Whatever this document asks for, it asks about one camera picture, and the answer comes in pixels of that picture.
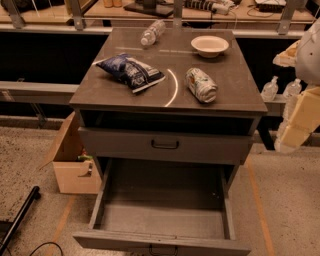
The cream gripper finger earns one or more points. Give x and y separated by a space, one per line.
301 117
287 58

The blue chip bag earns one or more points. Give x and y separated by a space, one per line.
135 74

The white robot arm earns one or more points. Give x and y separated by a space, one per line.
307 67

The grey drawer cabinet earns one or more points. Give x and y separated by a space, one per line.
101 101

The open grey drawer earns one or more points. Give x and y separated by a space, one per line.
157 208

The closed grey upper drawer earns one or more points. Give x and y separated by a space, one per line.
162 146

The clear sanitizer bottle right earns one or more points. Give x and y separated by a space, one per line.
292 89

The clear sanitizer bottle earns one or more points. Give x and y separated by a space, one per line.
292 89
270 90

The clear sanitizer bottle left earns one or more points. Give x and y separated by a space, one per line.
270 90

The white paper bowl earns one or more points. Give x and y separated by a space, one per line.
209 46

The power strip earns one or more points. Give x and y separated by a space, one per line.
213 6

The green white soda can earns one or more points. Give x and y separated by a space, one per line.
201 85

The clear plastic water bottle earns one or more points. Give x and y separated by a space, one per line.
153 33

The black monitor base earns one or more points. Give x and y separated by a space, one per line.
159 8

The green item in box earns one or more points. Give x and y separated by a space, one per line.
84 157

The cardboard box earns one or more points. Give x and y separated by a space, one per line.
72 177

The black pole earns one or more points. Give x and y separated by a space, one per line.
8 228

